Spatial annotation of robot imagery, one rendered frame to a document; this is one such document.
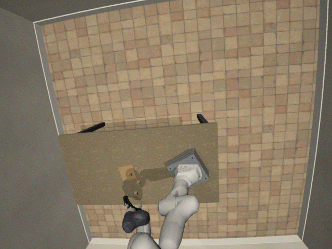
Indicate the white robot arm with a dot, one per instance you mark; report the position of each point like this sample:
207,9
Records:
177,207

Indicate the tan square mat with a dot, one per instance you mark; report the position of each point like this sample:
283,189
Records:
124,170

